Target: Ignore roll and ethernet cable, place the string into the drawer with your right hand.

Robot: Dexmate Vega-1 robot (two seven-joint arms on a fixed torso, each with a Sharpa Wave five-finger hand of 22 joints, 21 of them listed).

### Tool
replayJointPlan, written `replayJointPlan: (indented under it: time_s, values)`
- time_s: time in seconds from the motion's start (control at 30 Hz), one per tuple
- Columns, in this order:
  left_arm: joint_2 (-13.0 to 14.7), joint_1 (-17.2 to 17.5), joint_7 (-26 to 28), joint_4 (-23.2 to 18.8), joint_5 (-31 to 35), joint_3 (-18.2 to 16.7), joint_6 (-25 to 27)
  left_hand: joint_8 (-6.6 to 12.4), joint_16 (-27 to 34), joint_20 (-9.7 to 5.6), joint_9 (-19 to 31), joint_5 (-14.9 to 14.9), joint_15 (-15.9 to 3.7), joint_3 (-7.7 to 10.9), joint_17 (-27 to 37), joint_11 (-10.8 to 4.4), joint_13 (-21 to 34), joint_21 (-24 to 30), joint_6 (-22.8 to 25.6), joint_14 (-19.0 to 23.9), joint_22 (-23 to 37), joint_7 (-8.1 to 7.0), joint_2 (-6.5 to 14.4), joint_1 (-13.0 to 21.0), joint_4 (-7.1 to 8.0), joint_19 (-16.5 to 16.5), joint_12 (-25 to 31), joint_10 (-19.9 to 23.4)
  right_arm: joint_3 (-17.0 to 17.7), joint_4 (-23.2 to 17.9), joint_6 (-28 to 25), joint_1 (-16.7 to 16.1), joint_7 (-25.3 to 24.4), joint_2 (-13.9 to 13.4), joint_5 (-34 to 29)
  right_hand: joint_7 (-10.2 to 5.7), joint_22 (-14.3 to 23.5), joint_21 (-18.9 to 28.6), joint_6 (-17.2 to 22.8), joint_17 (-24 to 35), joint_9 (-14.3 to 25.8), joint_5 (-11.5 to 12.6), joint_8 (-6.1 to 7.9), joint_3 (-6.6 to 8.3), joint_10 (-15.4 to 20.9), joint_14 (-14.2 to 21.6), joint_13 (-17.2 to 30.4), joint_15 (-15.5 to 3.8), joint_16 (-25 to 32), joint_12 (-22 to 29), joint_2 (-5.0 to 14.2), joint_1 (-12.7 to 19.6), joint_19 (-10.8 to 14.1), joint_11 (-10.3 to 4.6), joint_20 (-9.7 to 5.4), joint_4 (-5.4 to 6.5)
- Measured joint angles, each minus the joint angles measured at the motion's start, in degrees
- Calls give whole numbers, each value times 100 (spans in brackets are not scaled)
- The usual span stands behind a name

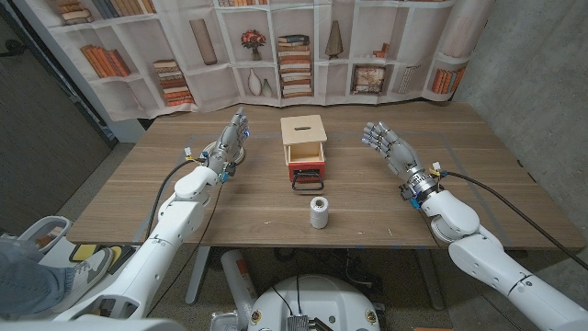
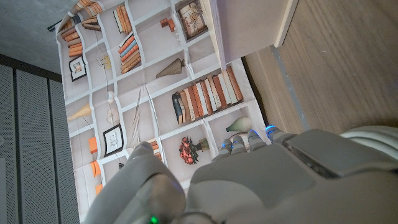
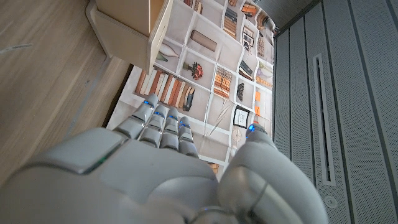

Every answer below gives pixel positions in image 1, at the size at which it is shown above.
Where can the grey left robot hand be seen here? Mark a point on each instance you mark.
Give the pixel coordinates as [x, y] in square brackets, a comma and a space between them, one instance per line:
[229, 142]

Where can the printed bookshelf backdrop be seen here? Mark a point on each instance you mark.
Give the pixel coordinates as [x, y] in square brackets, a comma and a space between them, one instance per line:
[206, 87]

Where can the white cylinder with orange label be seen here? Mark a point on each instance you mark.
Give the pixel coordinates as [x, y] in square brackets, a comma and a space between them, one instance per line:
[236, 276]

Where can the crumpled foil tray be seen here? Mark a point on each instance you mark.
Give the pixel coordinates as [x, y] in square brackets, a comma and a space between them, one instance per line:
[225, 322]

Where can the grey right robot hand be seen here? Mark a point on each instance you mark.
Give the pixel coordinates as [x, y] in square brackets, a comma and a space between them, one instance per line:
[399, 154]

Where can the light wooden drawer box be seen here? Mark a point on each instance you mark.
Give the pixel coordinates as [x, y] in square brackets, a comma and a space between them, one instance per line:
[303, 128]

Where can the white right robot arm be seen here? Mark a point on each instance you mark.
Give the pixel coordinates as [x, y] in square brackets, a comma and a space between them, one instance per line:
[478, 257]

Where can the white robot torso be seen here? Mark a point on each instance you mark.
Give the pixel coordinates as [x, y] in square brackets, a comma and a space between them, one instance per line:
[321, 299]

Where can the person's leg in jeans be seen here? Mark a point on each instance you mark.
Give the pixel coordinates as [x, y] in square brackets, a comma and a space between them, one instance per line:
[27, 285]

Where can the yellow and black floor pad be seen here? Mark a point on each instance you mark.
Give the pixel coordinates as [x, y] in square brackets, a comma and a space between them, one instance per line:
[82, 252]

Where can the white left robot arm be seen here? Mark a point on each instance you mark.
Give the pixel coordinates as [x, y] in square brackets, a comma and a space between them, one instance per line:
[179, 220]

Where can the grey and white sneaker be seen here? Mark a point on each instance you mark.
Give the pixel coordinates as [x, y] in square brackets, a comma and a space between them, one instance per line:
[89, 271]

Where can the white plastic bin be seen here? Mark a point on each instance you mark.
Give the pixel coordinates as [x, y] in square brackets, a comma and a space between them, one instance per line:
[27, 234]

